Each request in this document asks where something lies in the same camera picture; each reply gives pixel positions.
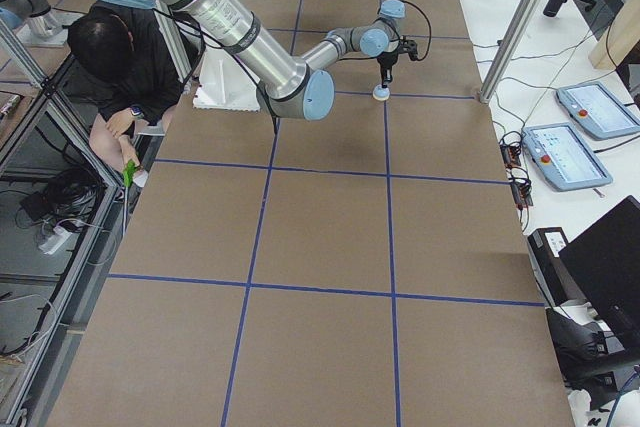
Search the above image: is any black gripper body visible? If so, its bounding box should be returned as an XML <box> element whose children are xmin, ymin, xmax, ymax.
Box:
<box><xmin>376</xmin><ymin>51</ymin><xmax>398</xmax><ymax>78</ymax></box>

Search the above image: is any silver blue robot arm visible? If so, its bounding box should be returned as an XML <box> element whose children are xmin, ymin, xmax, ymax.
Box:
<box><xmin>302</xmin><ymin>0</ymin><xmax>416</xmax><ymax>101</ymax></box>
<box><xmin>101</xmin><ymin>0</ymin><xmax>335</xmax><ymax>120</ymax></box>

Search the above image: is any near teach pendant tablet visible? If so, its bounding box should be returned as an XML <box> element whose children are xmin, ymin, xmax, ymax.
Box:
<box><xmin>522</xmin><ymin>123</ymin><xmax>613</xmax><ymax>192</ymax></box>

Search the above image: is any teach pendant tablet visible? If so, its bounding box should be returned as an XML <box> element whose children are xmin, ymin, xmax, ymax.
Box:
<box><xmin>522</xmin><ymin>123</ymin><xmax>613</xmax><ymax>192</ymax></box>
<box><xmin>556</xmin><ymin>81</ymin><xmax>639</xmax><ymax>140</ymax></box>

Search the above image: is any far teach pendant tablet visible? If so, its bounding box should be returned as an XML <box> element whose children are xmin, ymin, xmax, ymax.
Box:
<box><xmin>556</xmin><ymin>81</ymin><xmax>639</xmax><ymax>140</ymax></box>

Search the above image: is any black box with label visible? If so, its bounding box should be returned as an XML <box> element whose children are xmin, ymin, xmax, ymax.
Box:
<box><xmin>527</xmin><ymin>227</ymin><xmax>586</xmax><ymax>306</ymax></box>

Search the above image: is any seated person in black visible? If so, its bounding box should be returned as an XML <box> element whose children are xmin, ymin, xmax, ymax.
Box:
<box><xmin>68</xmin><ymin>1</ymin><xmax>183</xmax><ymax>171</ymax></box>

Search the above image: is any black computer monitor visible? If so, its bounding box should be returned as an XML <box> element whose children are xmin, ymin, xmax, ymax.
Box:
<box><xmin>560</xmin><ymin>195</ymin><xmax>639</xmax><ymax>348</ymax></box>

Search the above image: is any white power strip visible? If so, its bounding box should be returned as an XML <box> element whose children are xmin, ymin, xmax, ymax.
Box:
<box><xmin>38</xmin><ymin>226</ymin><xmax>71</xmax><ymax>255</ymax></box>

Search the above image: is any circuit board with wires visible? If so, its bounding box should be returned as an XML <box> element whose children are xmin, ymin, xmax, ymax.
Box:
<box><xmin>498</xmin><ymin>130</ymin><xmax>522</xmax><ymax>168</ymax></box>

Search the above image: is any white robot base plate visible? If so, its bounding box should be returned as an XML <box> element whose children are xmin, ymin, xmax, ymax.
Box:
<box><xmin>193</xmin><ymin>48</ymin><xmax>260</xmax><ymax>112</ymax></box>

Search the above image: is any aluminium frame post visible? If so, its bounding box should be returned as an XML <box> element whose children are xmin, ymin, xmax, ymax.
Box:
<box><xmin>479</xmin><ymin>0</ymin><xmax>541</xmax><ymax>104</ymax></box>

